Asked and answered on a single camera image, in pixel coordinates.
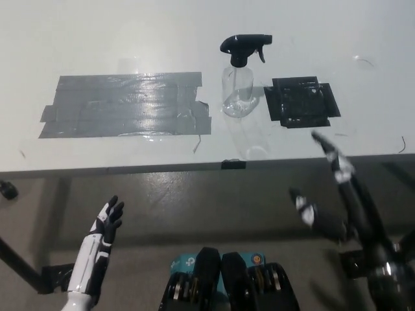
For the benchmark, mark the teal cardboard box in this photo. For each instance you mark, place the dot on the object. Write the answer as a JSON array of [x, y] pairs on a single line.
[[181, 262]]

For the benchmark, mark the grey duct tape patch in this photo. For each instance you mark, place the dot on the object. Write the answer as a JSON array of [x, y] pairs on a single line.
[[123, 103]]

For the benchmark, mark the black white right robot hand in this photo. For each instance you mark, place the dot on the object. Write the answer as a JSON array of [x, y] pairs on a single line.
[[353, 210]]

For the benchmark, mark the clear plastic bottle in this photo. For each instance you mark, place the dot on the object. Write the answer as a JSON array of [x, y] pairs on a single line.
[[238, 94]]

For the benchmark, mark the black caster wheel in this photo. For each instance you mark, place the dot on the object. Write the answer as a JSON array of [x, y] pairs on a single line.
[[8, 190]]

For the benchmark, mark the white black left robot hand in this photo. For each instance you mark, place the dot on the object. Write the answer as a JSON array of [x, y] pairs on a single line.
[[89, 259]]

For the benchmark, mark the black robot torso blocks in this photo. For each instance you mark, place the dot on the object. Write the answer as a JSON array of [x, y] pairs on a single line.
[[236, 285]]

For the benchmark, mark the black table leg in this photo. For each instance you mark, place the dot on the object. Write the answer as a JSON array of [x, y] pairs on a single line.
[[19, 262]]

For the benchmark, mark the black spray trigger lid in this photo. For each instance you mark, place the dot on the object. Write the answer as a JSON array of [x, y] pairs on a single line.
[[240, 43]]

